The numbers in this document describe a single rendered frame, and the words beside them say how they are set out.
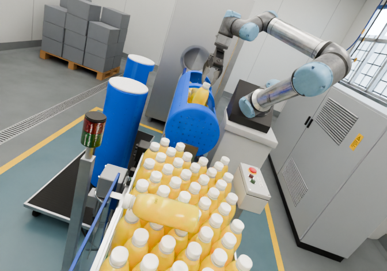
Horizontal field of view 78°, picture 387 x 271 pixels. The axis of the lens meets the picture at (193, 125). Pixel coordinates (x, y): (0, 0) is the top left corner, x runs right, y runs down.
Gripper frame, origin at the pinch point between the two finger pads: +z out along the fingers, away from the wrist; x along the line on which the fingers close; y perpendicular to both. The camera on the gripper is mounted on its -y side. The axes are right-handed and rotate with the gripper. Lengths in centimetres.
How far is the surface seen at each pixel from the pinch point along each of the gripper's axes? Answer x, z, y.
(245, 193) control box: -25, 26, -46
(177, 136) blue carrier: 6.0, 28.7, -11.4
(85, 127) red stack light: 37, 11, -57
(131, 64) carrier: 63, 37, 120
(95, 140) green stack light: 34, 15, -57
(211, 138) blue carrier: -10.8, 24.0, -11.5
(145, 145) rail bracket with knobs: 20.1, 33.7, -20.7
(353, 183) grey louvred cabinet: -152, 48, 40
